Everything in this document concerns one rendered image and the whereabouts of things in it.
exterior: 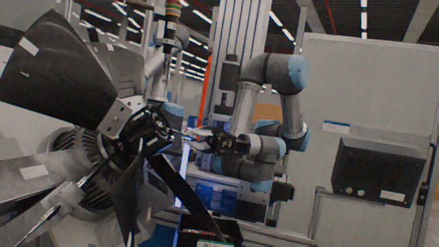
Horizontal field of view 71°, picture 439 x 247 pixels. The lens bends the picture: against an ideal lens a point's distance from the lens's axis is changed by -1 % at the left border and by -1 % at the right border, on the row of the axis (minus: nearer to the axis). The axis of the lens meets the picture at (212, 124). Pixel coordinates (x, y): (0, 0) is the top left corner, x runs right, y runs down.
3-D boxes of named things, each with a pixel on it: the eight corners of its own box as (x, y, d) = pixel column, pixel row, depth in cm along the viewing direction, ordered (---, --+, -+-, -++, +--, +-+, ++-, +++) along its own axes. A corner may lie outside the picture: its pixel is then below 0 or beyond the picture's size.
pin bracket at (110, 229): (93, 230, 80) (120, 214, 78) (106, 225, 85) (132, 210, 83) (102, 252, 79) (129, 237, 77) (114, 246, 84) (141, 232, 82)
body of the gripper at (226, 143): (219, 133, 96) (253, 137, 101) (209, 127, 103) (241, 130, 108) (215, 157, 97) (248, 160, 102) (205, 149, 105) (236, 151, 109)
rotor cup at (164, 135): (121, 177, 75) (164, 150, 73) (93, 125, 76) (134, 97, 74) (147, 167, 89) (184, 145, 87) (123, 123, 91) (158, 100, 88)
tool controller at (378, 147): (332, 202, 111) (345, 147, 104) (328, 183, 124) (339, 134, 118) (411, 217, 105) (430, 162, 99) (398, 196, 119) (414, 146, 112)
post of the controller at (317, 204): (307, 239, 115) (317, 187, 114) (306, 235, 118) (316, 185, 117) (315, 241, 115) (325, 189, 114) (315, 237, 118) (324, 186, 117)
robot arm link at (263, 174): (245, 183, 117) (250, 154, 117) (274, 191, 113) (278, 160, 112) (236, 186, 110) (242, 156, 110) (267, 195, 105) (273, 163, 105)
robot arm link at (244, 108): (239, 46, 119) (208, 171, 113) (267, 47, 114) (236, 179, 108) (248, 58, 129) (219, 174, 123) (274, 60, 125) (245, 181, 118)
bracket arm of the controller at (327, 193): (315, 195, 114) (317, 187, 114) (314, 193, 117) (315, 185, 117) (384, 209, 109) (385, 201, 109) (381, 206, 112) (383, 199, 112)
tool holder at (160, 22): (151, 39, 84) (156, 3, 83) (146, 42, 91) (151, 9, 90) (182, 46, 88) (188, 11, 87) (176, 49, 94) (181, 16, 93)
